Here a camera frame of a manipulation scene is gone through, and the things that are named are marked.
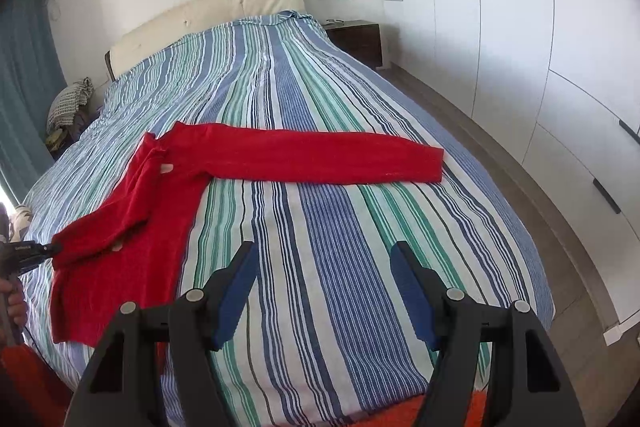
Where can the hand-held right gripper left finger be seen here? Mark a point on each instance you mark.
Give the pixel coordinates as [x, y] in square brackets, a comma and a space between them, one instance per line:
[235, 292]

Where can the checked cloth pile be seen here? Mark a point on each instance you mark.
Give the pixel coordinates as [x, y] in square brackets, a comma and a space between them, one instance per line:
[67, 102]

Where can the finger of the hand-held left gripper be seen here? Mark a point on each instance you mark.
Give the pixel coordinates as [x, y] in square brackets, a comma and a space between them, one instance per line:
[45, 253]

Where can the white sneaker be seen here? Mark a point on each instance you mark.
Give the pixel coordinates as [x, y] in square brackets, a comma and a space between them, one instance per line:
[20, 219]

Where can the eyeglasses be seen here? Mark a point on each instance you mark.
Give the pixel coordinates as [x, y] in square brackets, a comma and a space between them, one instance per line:
[334, 22]

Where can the person's left hand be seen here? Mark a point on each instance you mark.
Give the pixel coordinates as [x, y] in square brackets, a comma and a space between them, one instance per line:
[15, 302]

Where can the red sweater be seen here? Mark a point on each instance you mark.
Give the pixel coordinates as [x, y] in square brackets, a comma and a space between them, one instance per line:
[165, 217]

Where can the white wardrobe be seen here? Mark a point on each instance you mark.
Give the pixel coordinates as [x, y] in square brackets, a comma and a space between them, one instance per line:
[500, 32]

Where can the striped bed sheet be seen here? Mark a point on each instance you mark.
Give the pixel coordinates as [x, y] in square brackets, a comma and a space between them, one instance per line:
[325, 232]

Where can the teal curtain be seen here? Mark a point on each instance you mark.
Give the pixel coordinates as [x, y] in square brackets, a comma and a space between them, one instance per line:
[25, 82]

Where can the yellow green cloth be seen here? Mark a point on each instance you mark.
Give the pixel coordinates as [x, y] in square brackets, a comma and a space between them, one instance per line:
[56, 138]

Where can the dark wooden nightstand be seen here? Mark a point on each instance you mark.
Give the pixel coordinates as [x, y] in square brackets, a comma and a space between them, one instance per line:
[357, 39]

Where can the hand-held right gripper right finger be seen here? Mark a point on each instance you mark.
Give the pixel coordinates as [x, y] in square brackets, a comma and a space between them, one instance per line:
[410, 292]

